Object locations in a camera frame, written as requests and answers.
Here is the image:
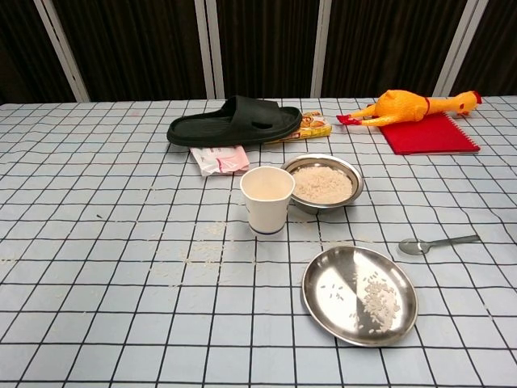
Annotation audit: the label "steel bowl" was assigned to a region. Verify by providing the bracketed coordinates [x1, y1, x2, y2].
[280, 154, 365, 215]

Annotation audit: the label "yellow snack packet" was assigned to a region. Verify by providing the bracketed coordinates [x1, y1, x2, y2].
[264, 111, 333, 145]

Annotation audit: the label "yellow rubber chicken toy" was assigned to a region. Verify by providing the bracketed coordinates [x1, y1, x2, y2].
[336, 89, 483, 129]

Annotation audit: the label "dark folding screen white frames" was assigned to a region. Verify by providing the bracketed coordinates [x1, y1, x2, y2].
[0, 0, 517, 105]

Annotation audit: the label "black rubber slipper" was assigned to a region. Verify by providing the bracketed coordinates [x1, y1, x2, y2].
[166, 95, 304, 147]

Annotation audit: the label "white paper cup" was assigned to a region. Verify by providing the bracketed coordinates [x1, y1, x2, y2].
[239, 166, 296, 238]

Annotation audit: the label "scattered rice grains pile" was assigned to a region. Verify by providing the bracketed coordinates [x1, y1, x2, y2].
[349, 271, 401, 335]

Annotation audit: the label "flat steel plate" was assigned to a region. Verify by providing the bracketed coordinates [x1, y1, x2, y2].
[301, 245, 418, 348]

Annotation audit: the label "heap of white rice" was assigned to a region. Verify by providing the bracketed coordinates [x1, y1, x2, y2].
[291, 166, 353, 205]

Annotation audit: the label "blue checkered tablecloth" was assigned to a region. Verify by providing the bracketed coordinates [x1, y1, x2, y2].
[0, 95, 517, 388]

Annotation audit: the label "pink white sachet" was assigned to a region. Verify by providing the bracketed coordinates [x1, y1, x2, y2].
[189, 145, 250, 177]

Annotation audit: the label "red spiral notebook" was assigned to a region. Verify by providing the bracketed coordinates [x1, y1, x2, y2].
[379, 112, 481, 156]

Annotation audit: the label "grey metal spoon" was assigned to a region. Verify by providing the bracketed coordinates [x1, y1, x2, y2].
[398, 234, 481, 257]

